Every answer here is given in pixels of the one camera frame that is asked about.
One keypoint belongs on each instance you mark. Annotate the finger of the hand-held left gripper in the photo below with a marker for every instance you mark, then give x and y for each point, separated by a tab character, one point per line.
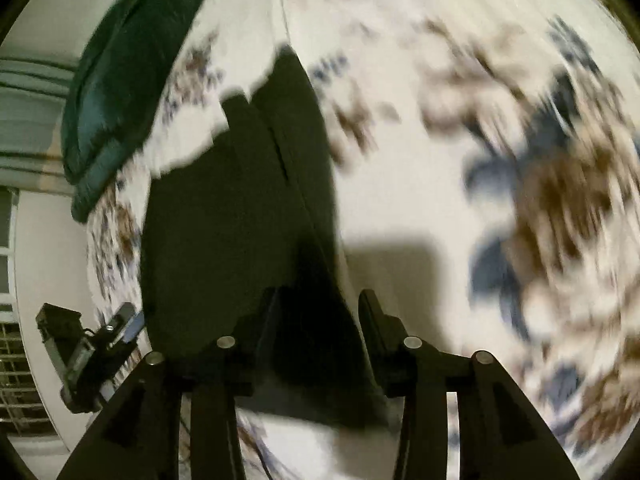
134	327
121	317

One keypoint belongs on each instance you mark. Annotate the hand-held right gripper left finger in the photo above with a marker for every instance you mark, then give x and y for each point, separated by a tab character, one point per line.
260	320

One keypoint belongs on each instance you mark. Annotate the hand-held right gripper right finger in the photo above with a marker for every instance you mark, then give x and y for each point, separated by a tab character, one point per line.
372	325

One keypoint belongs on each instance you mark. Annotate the dark striped sweater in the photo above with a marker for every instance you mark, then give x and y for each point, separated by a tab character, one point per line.
225	235

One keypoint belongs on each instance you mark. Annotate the metal grid rack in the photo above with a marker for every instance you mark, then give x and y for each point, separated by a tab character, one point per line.
17	375

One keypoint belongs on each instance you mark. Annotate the bed with floral sheet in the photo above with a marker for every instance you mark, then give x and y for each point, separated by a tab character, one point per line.
410	185

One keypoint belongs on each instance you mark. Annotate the green plush blanket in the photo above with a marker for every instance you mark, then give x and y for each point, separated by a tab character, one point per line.
120	85

